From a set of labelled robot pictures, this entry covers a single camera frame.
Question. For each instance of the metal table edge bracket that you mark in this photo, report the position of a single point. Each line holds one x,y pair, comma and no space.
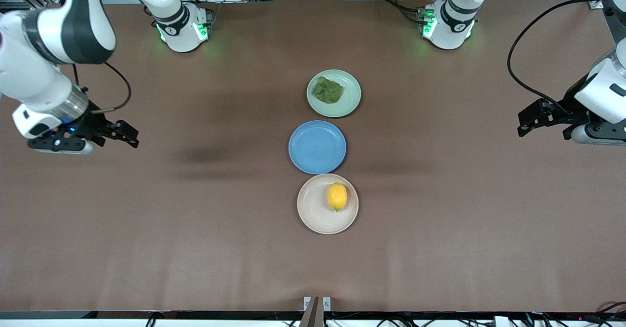
317,310

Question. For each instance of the blue round plate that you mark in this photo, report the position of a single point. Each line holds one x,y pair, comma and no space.
317,147

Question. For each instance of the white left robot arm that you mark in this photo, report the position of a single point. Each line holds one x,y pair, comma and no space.
455,24

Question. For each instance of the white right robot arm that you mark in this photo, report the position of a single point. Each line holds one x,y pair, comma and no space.
29,73

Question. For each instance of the yellow lemon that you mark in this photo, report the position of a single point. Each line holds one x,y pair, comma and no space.
337,196

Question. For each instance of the beige round plate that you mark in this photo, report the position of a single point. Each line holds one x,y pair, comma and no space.
313,214

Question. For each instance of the light green round plate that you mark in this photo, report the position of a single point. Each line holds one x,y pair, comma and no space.
351,97

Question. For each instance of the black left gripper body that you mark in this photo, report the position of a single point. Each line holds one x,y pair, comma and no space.
570,106

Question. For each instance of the green lettuce leaf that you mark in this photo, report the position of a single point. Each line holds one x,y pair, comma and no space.
327,90

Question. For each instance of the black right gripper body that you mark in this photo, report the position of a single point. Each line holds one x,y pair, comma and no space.
91,124

